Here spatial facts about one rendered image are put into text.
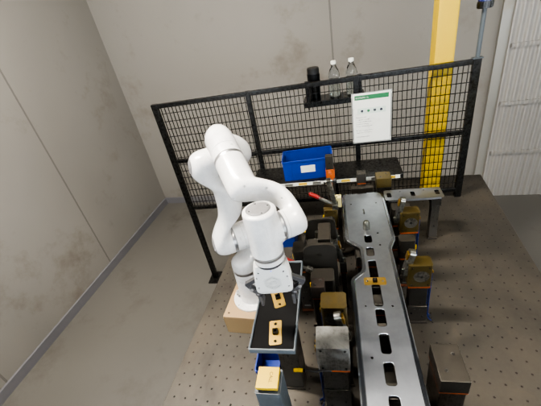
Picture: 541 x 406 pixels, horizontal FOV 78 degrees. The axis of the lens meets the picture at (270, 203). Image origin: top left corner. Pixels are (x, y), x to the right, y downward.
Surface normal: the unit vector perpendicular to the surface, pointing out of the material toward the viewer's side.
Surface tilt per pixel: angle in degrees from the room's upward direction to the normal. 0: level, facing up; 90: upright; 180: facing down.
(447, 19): 90
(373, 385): 0
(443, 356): 0
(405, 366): 0
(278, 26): 90
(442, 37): 90
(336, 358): 90
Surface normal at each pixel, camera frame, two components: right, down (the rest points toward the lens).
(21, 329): 0.96, -0.03
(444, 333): -0.17, -0.83
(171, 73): -0.21, 0.55
